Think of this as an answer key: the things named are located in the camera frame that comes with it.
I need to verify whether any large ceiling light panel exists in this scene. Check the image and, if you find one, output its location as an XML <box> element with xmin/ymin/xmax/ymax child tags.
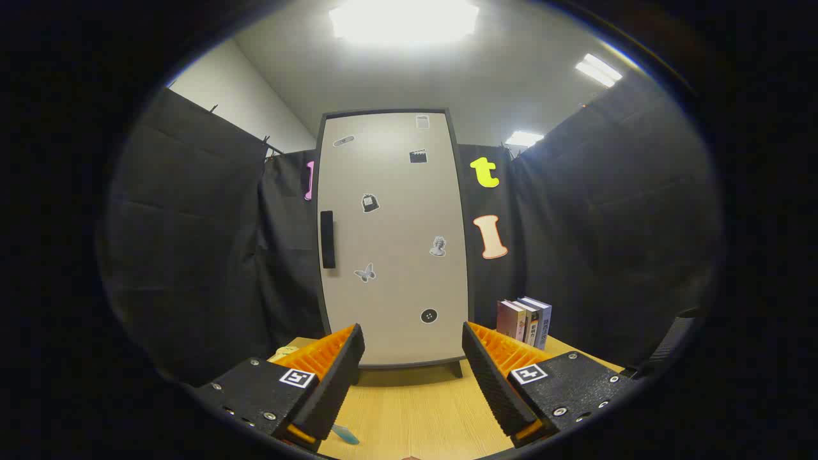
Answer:
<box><xmin>329</xmin><ymin>0</ymin><xmax>480</xmax><ymax>45</ymax></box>

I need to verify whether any white spine book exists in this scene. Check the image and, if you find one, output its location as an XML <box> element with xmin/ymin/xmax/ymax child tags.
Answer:
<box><xmin>516</xmin><ymin>299</ymin><xmax>541</xmax><ymax>347</ymax></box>

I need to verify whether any black door handle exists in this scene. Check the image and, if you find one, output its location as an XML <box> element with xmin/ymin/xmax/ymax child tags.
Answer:
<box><xmin>321</xmin><ymin>210</ymin><xmax>336</xmax><ymax>269</ymax></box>

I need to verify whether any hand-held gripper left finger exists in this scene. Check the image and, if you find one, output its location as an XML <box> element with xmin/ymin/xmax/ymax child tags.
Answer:
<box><xmin>192</xmin><ymin>323</ymin><xmax>366</xmax><ymax>453</ymax></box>

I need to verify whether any dark grey cabinet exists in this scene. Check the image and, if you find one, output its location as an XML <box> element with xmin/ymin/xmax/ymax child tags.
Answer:
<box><xmin>316</xmin><ymin>109</ymin><xmax>474</xmax><ymax>379</ymax></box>

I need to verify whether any brown cover book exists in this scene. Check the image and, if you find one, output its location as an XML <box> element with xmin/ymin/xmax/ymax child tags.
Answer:
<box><xmin>497</xmin><ymin>300</ymin><xmax>527</xmax><ymax>342</ymax></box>

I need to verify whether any grey blue book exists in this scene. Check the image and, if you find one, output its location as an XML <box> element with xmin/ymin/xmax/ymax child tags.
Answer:
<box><xmin>524</xmin><ymin>296</ymin><xmax>553</xmax><ymax>351</ymax></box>

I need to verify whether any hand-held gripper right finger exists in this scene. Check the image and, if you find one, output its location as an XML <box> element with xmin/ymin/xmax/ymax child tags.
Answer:
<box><xmin>461</xmin><ymin>321</ymin><xmax>640</xmax><ymax>449</ymax></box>

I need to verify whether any black backdrop cloth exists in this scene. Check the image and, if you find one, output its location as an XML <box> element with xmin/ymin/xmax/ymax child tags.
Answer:
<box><xmin>96</xmin><ymin>67</ymin><xmax>726</xmax><ymax>387</ymax></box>

